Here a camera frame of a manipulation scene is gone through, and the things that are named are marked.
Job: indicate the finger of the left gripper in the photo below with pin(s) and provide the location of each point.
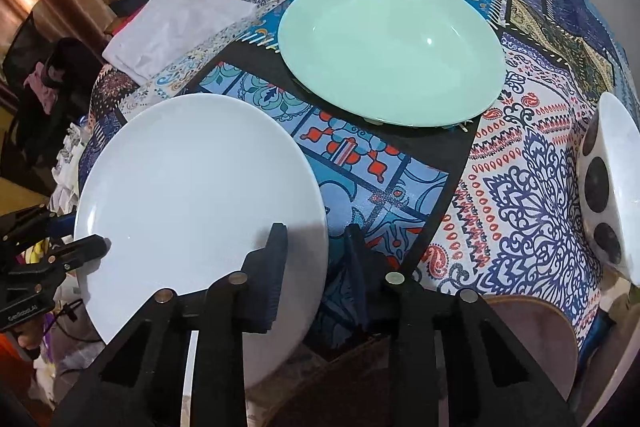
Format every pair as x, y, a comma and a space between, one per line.
75, 255
25, 228

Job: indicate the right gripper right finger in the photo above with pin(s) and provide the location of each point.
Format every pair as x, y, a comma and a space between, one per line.
464, 359

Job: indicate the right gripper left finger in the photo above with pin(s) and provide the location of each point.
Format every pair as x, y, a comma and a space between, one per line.
137, 379

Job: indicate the white plate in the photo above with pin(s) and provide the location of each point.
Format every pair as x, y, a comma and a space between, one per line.
183, 193

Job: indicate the white bowl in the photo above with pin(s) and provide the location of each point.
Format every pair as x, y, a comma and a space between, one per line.
609, 187

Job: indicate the mint green plate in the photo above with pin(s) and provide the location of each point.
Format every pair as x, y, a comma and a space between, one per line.
411, 63

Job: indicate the dark purple plate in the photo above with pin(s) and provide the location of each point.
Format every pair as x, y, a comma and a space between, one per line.
354, 390

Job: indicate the patchwork patterned tablecloth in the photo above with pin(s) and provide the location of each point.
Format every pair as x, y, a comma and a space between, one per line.
446, 129

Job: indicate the white folded cloth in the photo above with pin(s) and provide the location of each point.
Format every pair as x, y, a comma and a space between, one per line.
164, 30

